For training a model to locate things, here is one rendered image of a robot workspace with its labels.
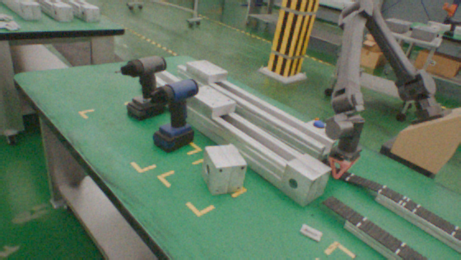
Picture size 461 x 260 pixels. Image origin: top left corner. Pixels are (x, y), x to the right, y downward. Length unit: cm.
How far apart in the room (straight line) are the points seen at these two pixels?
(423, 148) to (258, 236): 77
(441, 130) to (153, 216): 100
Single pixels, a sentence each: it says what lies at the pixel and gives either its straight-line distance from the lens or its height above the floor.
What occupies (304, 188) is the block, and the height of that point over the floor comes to 84.
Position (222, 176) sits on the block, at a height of 84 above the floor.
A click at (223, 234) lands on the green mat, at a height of 78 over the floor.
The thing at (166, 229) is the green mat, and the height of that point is 78.
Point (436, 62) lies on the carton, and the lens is 582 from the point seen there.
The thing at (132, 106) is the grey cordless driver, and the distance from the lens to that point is 122.
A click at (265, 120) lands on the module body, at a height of 84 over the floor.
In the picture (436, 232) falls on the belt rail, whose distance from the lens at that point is 107.
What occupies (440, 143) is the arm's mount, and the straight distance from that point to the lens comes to 135.
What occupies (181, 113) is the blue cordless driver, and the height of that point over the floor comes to 90.
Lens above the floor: 137
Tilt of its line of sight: 29 degrees down
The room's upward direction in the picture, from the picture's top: 10 degrees clockwise
